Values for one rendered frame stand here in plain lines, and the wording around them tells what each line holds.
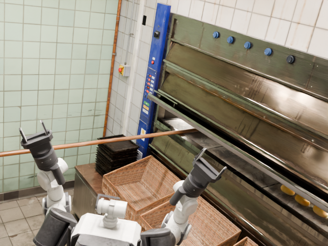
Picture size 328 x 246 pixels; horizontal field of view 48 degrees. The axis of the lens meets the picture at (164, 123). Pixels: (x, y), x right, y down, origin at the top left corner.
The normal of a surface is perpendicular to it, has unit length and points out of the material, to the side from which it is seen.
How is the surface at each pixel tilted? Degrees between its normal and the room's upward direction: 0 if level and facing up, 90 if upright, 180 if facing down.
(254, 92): 70
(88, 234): 0
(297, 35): 90
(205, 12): 90
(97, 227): 0
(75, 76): 90
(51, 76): 90
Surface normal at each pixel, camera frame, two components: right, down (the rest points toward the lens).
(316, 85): -0.82, 0.04
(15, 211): 0.17, -0.92
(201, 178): -0.59, 0.33
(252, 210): -0.70, -0.23
